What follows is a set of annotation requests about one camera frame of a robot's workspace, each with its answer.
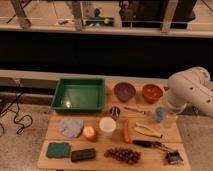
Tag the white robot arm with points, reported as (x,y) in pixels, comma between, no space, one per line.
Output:
(189,86)

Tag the purple bowl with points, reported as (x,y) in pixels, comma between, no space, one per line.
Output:
(124,91)

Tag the red bowl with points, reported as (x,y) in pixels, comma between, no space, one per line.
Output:
(151,93)

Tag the black white striped ball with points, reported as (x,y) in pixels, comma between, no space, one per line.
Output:
(114,111)

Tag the green plastic tray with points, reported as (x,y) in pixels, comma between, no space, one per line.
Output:
(80,95)

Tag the white cup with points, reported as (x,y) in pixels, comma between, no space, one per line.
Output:
(107,126)

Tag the red yellow apple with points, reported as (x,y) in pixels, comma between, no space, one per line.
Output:
(90,133)

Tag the blue crumpled cloth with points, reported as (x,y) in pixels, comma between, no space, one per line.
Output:
(71,127)

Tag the yellow banana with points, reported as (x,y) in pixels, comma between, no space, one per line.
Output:
(145,130)

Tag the clear blue glass cup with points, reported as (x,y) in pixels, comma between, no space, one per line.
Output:
(159,114)

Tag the black eraser block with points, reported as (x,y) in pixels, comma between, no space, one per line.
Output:
(81,155)

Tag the bunch of dark grapes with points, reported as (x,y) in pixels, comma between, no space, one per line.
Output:
(126,155)

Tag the green sponge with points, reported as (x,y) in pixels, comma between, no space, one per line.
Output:
(58,150)

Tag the black binder clip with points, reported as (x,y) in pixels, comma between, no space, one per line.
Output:
(173,158)

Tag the black handled knife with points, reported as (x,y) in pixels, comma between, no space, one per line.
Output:
(151,144)

